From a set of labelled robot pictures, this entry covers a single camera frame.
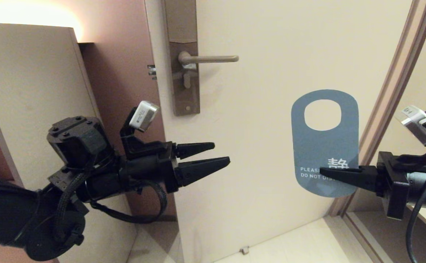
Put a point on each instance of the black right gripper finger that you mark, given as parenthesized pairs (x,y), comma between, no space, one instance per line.
(359,177)

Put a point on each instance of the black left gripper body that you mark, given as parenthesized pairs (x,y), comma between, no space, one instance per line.
(147,168)

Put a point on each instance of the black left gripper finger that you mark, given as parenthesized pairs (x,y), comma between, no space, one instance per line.
(198,170)
(192,149)

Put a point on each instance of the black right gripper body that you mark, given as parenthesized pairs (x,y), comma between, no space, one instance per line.
(417,182)

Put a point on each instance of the blue do-not-disturb door hanger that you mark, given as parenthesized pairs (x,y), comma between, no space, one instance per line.
(326,149)

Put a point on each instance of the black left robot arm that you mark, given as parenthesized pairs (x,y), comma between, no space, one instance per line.
(8,215)

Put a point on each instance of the white door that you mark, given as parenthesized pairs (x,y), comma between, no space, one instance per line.
(253,128)

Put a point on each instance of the small metal door stop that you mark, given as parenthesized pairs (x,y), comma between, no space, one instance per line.
(245,250)

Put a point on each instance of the brown door lock plate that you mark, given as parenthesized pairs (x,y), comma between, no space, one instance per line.
(180,25)

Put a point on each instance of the dark baseboard strip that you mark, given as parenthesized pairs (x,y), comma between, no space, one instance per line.
(172,218)

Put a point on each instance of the beige cabinet panel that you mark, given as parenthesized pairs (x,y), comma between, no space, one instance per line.
(33,73)

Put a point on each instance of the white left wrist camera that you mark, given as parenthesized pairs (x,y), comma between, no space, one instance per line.
(143,116)

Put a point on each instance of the brown door frame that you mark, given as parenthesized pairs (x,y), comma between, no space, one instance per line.
(384,91)

